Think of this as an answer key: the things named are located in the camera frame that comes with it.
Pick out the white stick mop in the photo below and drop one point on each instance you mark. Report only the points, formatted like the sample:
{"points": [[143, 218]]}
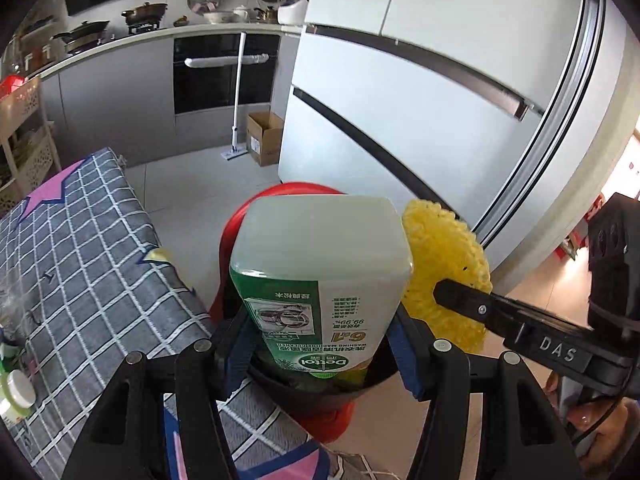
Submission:
{"points": [[236, 149]]}

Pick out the black trash bin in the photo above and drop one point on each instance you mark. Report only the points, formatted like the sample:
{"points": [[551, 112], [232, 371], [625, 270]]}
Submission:
{"points": [[320, 384]]}

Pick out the cardboard box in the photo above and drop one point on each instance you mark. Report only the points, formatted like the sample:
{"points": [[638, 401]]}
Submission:
{"points": [[264, 137]]}

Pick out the grey checked tablecloth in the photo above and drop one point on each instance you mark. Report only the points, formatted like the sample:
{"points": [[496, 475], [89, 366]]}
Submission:
{"points": [[84, 288]]}

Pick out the beige storage trolley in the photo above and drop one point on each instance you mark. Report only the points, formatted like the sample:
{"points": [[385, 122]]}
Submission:
{"points": [[28, 151]]}

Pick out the brown pot on stove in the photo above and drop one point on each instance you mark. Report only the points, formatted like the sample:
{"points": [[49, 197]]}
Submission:
{"points": [[144, 18]]}

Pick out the red basket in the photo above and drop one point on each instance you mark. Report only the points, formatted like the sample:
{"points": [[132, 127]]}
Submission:
{"points": [[9, 84]]}

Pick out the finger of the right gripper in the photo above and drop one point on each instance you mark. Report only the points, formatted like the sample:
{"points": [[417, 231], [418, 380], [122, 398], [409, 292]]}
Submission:
{"points": [[497, 313]]}

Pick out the white refrigerator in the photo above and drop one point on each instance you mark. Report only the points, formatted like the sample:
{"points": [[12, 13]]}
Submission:
{"points": [[462, 102]]}

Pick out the black built-in oven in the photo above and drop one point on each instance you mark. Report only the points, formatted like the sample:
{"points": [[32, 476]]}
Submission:
{"points": [[210, 87]]}

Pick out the black wok on stove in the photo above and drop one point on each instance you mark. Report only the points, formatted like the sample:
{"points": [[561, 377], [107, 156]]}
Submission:
{"points": [[86, 34]]}

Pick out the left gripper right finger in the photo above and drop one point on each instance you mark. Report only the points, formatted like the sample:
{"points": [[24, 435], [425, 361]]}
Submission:
{"points": [[521, 436]]}

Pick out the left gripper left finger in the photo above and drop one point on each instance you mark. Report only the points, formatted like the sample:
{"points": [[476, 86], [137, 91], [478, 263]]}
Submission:
{"points": [[124, 437]]}

